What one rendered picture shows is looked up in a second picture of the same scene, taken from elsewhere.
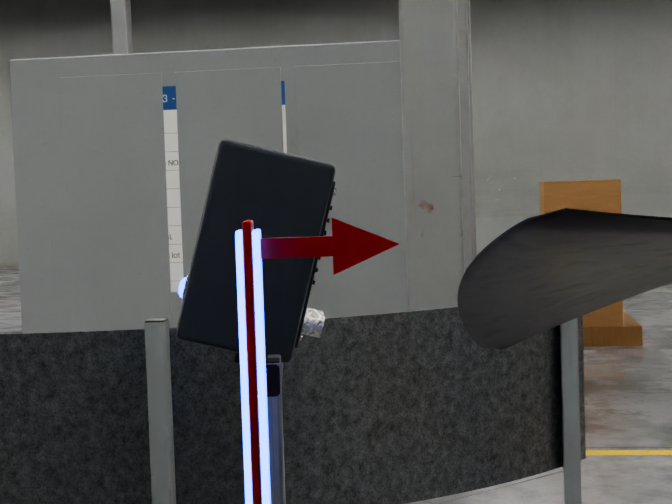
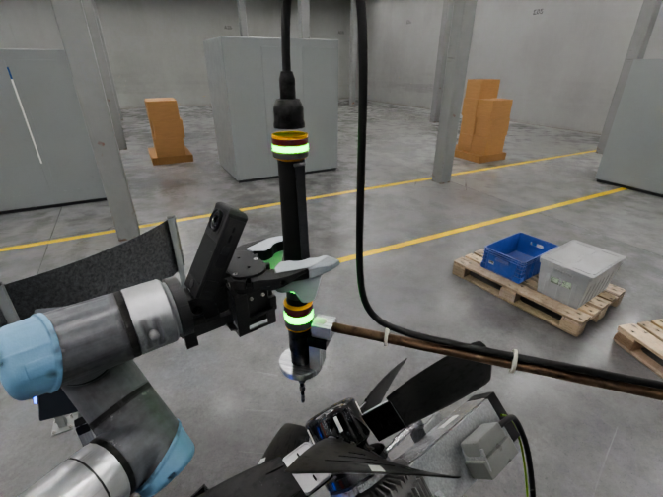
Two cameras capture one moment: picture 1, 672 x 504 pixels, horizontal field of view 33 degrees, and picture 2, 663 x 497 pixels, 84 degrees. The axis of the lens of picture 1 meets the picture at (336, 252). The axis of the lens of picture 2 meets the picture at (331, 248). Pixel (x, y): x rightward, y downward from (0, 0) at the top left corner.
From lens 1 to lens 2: 0.70 m
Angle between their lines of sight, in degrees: 41
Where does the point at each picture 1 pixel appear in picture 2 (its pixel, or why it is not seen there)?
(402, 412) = (117, 280)
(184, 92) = not seen: outside the picture
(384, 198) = (77, 122)
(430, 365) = (124, 261)
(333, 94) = (38, 74)
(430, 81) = (90, 90)
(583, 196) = (163, 106)
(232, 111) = not seen: outside the picture
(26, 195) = not seen: outside the picture
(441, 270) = (113, 168)
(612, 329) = (182, 156)
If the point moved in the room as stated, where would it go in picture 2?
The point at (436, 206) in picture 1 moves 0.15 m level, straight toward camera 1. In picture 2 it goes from (106, 143) to (106, 145)
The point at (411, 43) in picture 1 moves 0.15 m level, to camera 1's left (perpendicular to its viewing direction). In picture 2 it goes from (76, 72) to (57, 73)
